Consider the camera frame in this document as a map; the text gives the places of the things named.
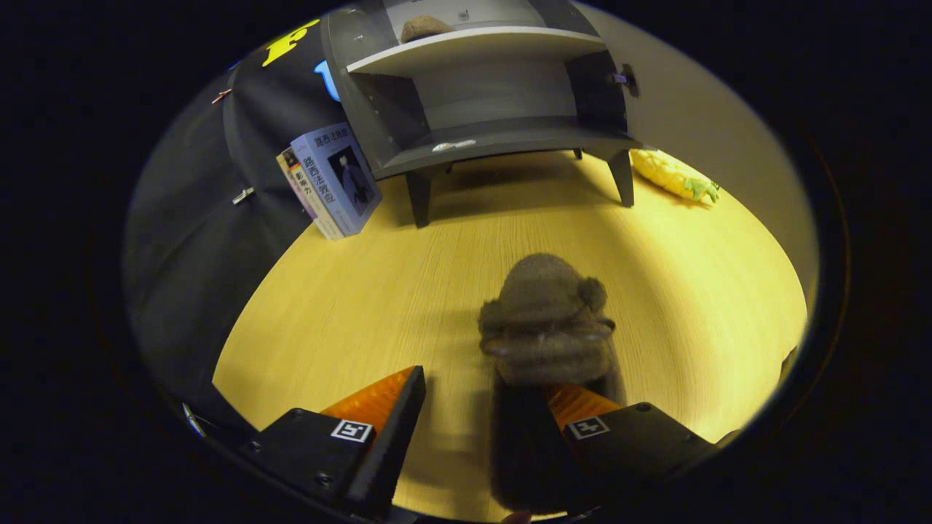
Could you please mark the silver clip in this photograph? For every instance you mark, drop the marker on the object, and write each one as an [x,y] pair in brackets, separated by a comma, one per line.
[243,195]

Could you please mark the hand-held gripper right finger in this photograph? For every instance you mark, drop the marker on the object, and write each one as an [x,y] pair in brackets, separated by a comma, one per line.
[641,451]

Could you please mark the purple-blue cover book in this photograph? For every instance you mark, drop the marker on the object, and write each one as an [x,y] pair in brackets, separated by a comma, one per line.
[342,178]

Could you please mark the brown fuzzy shoe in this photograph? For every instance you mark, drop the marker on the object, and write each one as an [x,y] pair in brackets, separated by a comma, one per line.
[426,28]
[546,320]

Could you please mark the yellow pineapple plush toy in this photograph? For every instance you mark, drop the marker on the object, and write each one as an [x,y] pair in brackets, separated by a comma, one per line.
[673,177]

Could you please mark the beige shoe cabinet door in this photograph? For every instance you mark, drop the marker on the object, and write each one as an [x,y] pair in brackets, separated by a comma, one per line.
[713,124]

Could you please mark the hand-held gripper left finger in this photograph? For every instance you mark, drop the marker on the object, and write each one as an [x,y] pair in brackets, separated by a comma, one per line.
[386,451]

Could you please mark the beige spine book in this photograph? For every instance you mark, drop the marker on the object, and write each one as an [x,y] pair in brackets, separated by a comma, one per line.
[309,204]

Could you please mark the red clip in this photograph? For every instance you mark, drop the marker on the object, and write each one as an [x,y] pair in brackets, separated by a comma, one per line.
[221,95]

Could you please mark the grey shoe cabinet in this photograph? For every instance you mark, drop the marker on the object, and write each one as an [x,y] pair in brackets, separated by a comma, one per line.
[495,91]

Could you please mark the black backdrop cloth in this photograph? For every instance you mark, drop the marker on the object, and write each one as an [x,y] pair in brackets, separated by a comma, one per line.
[189,240]

